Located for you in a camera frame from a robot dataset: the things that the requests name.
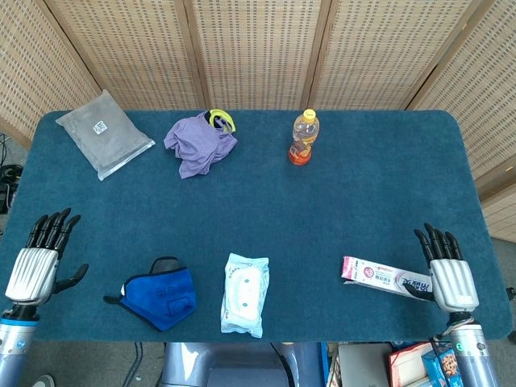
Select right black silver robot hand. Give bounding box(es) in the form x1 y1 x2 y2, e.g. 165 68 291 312
407 222 481 314

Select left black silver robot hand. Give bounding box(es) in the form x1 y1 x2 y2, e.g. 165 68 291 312
4 207 89 319

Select white pink toothpaste box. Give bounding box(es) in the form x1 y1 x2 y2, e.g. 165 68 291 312
340 255 436 302

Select red edged white box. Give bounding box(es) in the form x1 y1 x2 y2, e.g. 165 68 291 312
388 342 439 387

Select grey laptop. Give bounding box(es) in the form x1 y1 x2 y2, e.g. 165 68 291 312
336 343 394 387

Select blue cloth with black trim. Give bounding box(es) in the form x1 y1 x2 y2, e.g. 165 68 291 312
102 256 198 332

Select grey cloth in clear bag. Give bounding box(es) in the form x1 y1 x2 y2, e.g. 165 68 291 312
55 89 156 182

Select light blue wet wipes pack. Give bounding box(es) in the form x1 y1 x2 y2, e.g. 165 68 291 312
219 252 270 339

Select crumpled purple cloth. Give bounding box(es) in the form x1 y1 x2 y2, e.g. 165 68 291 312
163 112 238 180

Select orange drink bottle yellow cap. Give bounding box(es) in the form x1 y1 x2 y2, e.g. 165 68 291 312
287 108 322 167

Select grey robot torso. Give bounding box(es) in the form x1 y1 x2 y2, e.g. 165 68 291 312
160 342 323 387

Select woven folding screen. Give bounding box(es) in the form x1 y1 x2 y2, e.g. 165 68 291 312
0 0 516 243

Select black cables on floor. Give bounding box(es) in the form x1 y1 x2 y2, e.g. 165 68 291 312
0 132 23 214

